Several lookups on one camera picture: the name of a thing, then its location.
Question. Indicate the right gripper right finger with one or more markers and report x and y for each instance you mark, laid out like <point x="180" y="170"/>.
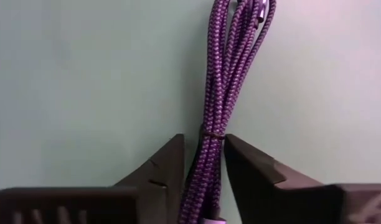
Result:
<point x="259" y="186"/>

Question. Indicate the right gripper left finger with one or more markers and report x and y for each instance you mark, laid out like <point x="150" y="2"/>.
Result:
<point x="159" y="174"/>

